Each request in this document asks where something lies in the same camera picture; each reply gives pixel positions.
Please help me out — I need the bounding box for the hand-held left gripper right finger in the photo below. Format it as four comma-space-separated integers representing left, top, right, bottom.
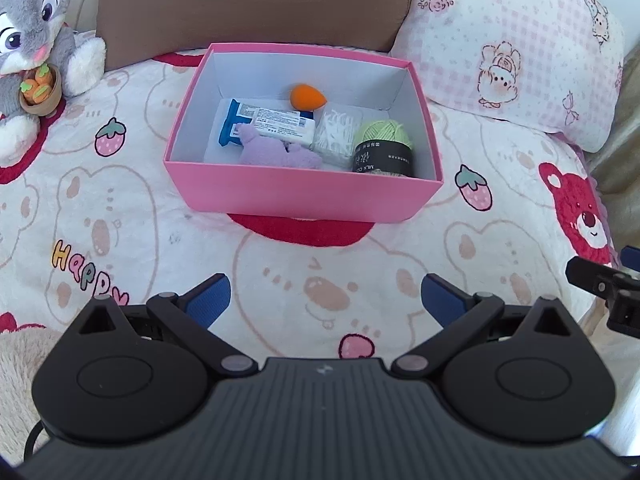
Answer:
392, 274, 573, 380

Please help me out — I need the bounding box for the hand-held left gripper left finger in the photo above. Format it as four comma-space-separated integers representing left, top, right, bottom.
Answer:
75, 274, 256, 380

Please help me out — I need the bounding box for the pink cardboard box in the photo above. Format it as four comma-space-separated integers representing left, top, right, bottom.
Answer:
164, 42, 445, 224

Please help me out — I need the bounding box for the green yarn ball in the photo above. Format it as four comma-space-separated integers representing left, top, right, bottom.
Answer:
350, 117, 417, 179

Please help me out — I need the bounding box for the purple plush toy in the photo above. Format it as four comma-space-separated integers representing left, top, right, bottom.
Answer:
236, 122, 325, 169

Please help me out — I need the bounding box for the blue wipe packet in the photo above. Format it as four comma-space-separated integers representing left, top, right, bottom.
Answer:
215, 99, 261, 149

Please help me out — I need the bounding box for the white wet wipes pack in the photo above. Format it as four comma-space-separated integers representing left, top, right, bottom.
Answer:
250, 110, 317, 145

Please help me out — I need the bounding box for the clear bag of white items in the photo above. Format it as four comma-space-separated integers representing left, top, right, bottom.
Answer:
309, 102, 364, 171

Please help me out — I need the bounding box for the orange makeup sponge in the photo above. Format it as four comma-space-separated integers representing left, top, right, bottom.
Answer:
290, 84, 329, 110

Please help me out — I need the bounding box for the printed bear blanket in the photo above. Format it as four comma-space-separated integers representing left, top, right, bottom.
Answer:
0, 50, 621, 411

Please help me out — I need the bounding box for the beige fluffy blanket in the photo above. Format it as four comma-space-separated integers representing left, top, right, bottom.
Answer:
0, 329, 67, 413

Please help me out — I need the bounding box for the pink checked pillow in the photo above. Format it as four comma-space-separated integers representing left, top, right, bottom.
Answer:
390, 0, 626, 154

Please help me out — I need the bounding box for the brown pillow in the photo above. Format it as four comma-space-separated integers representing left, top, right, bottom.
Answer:
95, 0, 420, 72

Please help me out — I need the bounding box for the grey plush bunny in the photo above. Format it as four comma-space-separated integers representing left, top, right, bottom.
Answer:
0, 0, 108, 159

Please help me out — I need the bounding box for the black cable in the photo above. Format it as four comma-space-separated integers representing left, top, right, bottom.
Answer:
22, 421, 52, 467

